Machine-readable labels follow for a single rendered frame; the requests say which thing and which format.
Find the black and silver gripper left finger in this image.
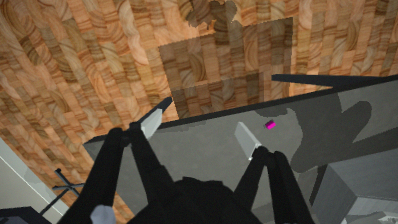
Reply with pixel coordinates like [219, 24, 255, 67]
[56, 109, 195, 224]

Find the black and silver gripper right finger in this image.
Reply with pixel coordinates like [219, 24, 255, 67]
[218, 122, 315, 224]

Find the small magenta block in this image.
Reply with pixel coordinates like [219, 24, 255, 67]
[265, 121, 276, 129]

